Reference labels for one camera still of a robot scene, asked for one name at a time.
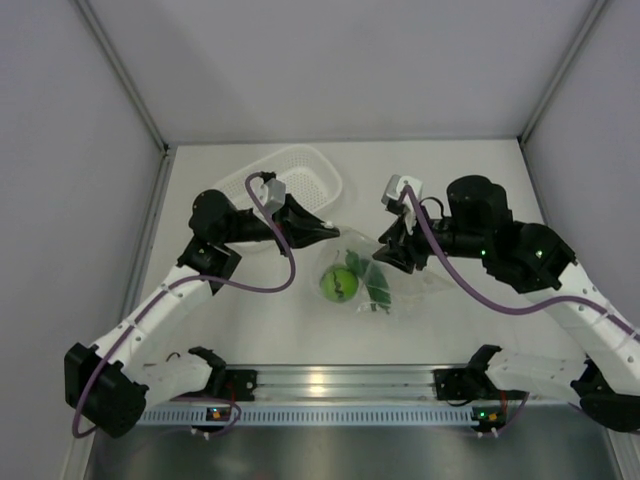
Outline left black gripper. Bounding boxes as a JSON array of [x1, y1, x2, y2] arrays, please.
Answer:
[[220, 193, 339, 257]]

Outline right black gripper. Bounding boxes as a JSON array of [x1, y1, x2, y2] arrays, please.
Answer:
[[373, 201, 489, 273]]

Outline green fake pepper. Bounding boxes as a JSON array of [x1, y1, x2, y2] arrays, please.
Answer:
[[345, 249, 373, 278], [364, 264, 392, 314]]

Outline clear zip top bag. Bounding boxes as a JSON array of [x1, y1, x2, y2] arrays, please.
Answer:
[[309, 226, 454, 319]]

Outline green fake melon ball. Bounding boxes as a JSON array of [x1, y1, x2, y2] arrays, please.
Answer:
[[319, 264, 359, 303]]

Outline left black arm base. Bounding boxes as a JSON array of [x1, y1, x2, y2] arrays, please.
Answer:
[[207, 368, 258, 402]]

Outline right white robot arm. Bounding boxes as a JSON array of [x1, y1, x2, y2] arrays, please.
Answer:
[[373, 175, 639, 434]]

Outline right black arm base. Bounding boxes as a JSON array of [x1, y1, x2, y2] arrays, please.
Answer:
[[433, 368, 482, 403]]

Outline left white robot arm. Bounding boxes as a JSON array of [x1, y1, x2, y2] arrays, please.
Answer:
[[64, 189, 340, 439]]

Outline white perforated plastic basket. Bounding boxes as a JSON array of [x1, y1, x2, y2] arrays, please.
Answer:
[[213, 145, 343, 252]]

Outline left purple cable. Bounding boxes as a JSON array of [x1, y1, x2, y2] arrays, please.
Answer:
[[72, 170, 297, 439]]

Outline purple cable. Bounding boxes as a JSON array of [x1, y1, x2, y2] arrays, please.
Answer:
[[399, 184, 640, 346], [72, 170, 297, 439]]

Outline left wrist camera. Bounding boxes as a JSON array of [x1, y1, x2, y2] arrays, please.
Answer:
[[258, 172, 286, 215]]

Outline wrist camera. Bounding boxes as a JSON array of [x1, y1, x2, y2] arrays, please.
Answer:
[[381, 174, 423, 206], [258, 172, 286, 215]]

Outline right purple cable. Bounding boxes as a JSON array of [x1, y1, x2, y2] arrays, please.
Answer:
[[399, 184, 640, 346]]

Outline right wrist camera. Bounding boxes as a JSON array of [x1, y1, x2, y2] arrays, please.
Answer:
[[381, 174, 423, 206]]

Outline aluminium mounting rail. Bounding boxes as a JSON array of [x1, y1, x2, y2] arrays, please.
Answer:
[[144, 363, 576, 404]]

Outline white slotted cable duct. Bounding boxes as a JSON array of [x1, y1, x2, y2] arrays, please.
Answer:
[[138, 403, 504, 427]]

